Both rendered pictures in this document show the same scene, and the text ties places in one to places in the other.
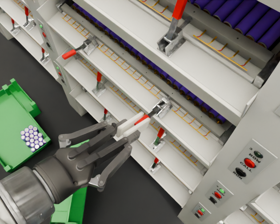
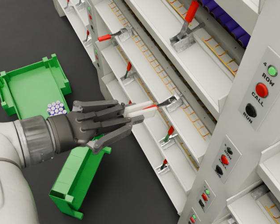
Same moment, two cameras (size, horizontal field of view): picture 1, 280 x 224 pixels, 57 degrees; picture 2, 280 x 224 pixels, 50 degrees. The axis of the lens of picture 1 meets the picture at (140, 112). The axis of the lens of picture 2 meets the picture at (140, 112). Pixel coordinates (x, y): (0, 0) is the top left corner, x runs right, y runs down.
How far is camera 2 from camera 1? 0.18 m
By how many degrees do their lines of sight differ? 9
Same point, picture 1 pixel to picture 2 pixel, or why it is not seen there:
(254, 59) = not seen: hidden behind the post
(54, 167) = (62, 121)
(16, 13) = not seen: outside the picture
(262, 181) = (233, 180)
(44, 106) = (76, 87)
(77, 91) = (109, 78)
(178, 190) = (180, 198)
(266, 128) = (234, 125)
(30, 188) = (39, 130)
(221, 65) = (218, 68)
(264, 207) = (238, 213)
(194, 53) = (199, 54)
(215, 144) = not seen: hidden behind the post
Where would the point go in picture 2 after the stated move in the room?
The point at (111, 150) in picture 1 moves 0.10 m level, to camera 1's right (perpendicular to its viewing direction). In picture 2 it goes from (114, 124) to (160, 136)
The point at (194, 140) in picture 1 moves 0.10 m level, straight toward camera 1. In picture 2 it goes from (194, 138) to (165, 169)
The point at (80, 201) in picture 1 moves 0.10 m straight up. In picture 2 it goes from (84, 185) to (80, 174)
